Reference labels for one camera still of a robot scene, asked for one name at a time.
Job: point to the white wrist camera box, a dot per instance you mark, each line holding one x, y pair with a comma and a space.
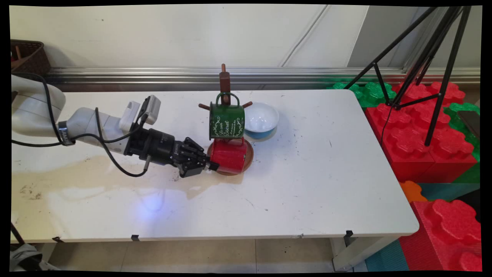
148, 111

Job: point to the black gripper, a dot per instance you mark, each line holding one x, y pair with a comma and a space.
155, 145

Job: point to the large red foam block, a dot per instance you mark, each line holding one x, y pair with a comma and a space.
411, 142

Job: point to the teal foam block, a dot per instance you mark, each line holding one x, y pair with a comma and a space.
442, 191
386, 257

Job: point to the orange foam block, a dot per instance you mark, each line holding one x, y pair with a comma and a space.
412, 191

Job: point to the black tripod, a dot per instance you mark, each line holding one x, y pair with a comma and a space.
447, 77

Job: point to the white table leg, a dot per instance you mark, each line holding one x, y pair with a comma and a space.
357, 254

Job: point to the red enamel mug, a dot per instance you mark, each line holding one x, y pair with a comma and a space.
230, 156

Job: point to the brown wooden mug tree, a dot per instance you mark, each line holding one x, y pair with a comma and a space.
225, 82

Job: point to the green foam block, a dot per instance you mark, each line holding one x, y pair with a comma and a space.
371, 94
463, 129

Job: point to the green enamel mug with lettering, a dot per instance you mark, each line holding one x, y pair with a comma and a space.
226, 121

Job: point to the aluminium rail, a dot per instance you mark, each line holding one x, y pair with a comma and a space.
173, 75

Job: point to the black table clip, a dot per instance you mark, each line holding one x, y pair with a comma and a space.
57, 239
348, 236
135, 237

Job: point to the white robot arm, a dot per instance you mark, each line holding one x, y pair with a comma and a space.
34, 107

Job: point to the brown wicker basket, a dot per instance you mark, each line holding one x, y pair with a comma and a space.
29, 57

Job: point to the blue and white bowl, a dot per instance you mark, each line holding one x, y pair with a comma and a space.
261, 117

